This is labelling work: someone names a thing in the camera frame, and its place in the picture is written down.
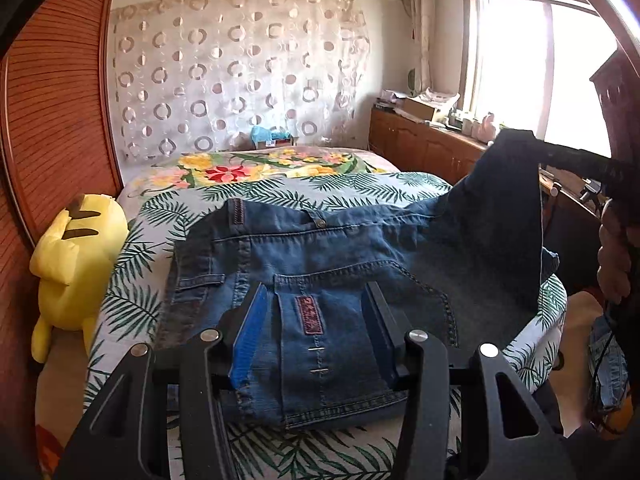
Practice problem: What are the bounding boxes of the pink figurine on cabinet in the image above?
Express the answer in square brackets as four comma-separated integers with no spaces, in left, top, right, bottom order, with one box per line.
[476,113,497,144]

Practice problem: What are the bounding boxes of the person's right hand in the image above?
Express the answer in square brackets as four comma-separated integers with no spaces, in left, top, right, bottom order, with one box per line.
[598,200,639,304]

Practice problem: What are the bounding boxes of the wooden slatted wardrobe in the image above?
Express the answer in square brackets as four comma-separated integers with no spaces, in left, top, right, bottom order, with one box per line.
[1,0,122,470]

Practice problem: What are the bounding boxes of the wooden cabinet sideboard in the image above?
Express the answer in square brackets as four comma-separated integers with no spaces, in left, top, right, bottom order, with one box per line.
[368,107,606,221]

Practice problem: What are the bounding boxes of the cardboard box on cabinet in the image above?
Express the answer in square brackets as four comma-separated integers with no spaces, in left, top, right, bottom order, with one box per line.
[401,98,444,122]

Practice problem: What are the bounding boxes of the blue denim jeans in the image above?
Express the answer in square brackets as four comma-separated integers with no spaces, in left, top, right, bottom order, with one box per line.
[155,131,558,430]

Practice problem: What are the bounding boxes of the white circle-pattern curtain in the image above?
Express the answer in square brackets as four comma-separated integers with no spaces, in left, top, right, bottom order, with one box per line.
[110,0,371,165]

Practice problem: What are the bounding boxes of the palm leaf print bedsheet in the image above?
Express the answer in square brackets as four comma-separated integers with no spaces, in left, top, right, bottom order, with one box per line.
[86,172,567,479]

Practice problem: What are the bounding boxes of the yellow Pikachu plush toy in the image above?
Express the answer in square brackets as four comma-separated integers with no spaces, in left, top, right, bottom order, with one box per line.
[29,194,128,364]

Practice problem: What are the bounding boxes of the blue item on box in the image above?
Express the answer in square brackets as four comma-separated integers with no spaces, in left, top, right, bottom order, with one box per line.
[250,126,295,150]

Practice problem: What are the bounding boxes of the cream side curtain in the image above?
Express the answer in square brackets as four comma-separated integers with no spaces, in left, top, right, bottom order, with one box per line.
[410,0,435,94]

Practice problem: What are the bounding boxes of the floral blanket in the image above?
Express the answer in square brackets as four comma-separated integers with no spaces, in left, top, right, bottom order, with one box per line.
[117,145,402,206]

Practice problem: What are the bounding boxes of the window with wooden frame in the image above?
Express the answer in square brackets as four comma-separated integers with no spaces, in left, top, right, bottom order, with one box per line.
[461,0,618,156]

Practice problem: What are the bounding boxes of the small white fan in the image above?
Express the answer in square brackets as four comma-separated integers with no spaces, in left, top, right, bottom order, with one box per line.
[407,68,416,96]

